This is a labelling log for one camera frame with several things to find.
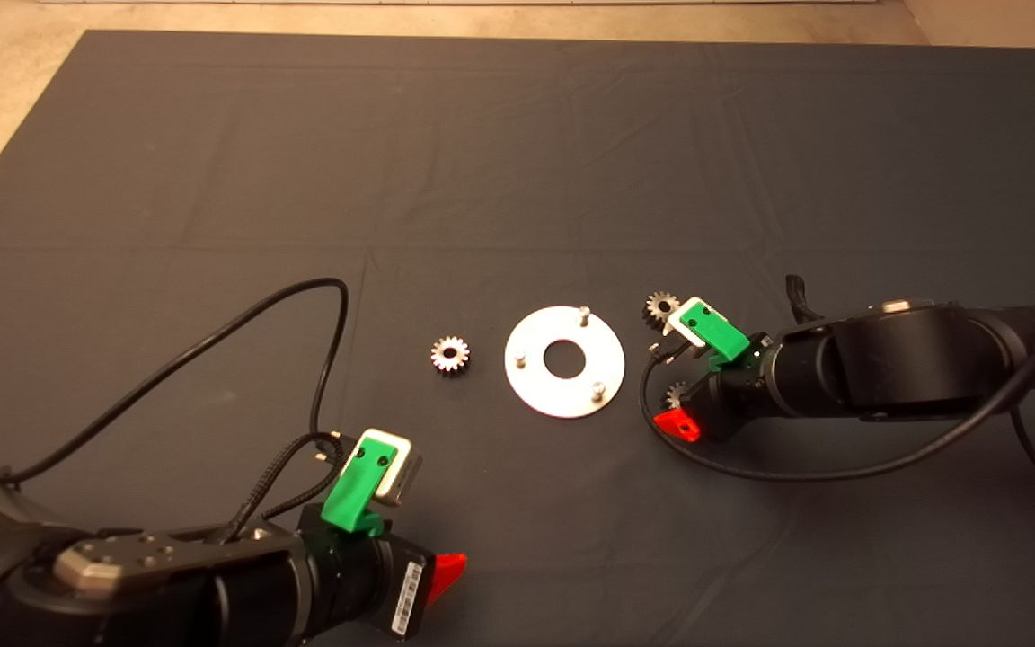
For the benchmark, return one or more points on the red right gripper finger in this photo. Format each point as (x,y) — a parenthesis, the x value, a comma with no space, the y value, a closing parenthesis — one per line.
(681,426)

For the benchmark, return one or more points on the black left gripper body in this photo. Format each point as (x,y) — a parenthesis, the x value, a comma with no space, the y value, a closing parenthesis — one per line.
(356,584)

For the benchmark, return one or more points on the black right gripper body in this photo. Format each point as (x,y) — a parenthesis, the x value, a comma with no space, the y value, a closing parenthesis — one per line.
(742,395)

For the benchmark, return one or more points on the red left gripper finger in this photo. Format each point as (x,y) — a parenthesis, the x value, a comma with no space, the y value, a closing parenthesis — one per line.
(450,568)

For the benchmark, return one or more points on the small steel planetary gear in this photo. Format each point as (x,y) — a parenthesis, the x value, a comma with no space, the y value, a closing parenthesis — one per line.
(675,395)
(651,312)
(439,353)

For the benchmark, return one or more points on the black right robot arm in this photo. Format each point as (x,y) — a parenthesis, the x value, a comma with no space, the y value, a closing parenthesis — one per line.
(913,359)

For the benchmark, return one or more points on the round metal carrier plate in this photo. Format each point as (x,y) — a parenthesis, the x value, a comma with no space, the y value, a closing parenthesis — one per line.
(535,391)

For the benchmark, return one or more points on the dark grey table cloth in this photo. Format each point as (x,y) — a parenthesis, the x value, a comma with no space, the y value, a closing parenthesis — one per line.
(517,135)

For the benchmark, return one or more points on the green right camera mount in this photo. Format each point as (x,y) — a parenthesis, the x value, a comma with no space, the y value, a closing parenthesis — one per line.
(724,340)

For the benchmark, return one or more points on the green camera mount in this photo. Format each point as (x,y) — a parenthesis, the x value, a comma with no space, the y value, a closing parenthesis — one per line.
(347,499)
(724,340)

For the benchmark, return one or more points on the green left camera mount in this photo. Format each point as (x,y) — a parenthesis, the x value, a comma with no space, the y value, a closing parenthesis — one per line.
(347,499)

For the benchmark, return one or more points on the silver right camera box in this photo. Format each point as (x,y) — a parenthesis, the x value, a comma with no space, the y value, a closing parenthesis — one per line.
(681,328)

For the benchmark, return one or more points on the silver camera box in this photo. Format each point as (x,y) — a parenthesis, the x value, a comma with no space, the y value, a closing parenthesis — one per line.
(681,328)
(401,476)

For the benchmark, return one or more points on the silver left camera box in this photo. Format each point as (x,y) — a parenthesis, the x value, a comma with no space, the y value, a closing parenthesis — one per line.
(401,476)

